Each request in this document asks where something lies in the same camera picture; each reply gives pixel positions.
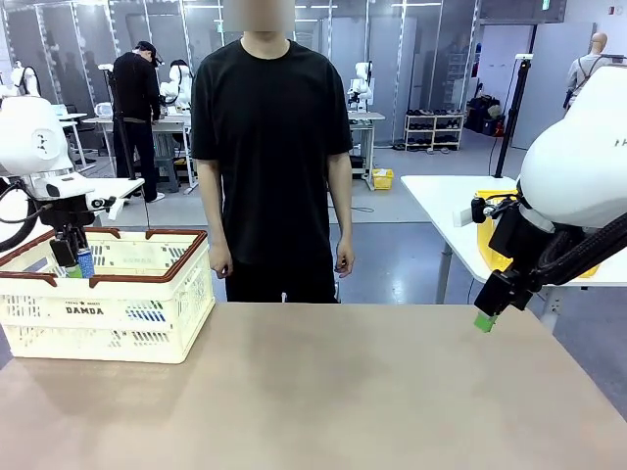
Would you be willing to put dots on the small yellow bin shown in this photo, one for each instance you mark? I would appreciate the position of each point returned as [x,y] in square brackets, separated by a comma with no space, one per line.
[383,180]

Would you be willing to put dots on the white background work table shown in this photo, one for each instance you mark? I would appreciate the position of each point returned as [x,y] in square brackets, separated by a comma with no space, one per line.
[171,127]

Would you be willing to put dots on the white shoe rack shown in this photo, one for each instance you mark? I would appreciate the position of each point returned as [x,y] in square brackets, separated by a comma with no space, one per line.
[433,129]

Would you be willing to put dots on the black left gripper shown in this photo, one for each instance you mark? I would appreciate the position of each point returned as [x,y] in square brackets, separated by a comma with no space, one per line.
[68,215]

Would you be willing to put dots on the yellow plastic basket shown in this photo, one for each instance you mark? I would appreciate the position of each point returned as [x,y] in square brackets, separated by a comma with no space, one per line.
[485,240]

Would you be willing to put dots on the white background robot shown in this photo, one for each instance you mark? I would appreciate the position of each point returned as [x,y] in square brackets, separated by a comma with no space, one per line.
[362,83]
[174,85]
[27,80]

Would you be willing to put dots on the person's left hand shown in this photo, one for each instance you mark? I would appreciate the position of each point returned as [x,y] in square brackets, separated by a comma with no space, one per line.
[345,259]

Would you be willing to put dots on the white background desk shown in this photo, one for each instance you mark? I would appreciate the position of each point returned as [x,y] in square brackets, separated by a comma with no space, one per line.
[73,116]

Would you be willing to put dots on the black tripod stand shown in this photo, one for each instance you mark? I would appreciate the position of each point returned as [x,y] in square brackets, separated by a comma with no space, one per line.
[128,156]

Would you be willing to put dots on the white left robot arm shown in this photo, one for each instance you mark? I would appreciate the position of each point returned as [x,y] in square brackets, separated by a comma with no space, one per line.
[29,142]

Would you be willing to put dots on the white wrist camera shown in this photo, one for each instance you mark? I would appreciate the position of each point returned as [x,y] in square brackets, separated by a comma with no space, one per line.
[470,213]
[63,191]

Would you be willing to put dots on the person's right hand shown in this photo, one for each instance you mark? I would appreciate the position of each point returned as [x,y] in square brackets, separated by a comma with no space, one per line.
[221,262]

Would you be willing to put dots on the tripod with white box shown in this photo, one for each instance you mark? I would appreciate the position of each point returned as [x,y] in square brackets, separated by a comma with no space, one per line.
[509,122]

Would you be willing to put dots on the blue drink can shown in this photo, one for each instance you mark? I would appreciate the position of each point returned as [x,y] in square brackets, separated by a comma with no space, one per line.
[86,264]

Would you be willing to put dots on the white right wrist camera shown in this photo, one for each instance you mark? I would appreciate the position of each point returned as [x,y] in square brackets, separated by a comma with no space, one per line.
[470,213]

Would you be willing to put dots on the black bags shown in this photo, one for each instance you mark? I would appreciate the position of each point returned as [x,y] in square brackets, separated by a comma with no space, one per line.
[477,115]

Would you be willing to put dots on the person in black t-shirt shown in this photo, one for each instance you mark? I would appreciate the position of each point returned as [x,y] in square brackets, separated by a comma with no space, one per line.
[269,147]

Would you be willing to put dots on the person's left forearm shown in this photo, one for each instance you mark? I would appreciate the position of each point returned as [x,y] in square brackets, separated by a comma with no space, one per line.
[341,220]

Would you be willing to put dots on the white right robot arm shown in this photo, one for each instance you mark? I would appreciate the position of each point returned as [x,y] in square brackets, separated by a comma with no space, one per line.
[578,161]

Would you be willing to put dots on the person's right forearm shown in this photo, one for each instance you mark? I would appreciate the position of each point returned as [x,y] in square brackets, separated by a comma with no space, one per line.
[213,220]

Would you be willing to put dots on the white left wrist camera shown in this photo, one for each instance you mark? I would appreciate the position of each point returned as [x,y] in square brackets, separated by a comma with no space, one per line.
[63,191]

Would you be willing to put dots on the background person black clothes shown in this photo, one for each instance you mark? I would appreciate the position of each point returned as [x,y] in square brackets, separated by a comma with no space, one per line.
[137,88]

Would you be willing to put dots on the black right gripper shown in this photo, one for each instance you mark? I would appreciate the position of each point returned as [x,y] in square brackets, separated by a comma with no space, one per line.
[507,289]

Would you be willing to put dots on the grey stool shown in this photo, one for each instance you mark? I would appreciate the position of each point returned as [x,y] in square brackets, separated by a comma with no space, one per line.
[166,173]

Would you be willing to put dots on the white table with yellow basket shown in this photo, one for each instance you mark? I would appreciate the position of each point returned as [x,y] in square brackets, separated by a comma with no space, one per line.
[441,196]

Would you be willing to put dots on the white robot table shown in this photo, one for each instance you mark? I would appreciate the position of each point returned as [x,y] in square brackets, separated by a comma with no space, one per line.
[365,117]

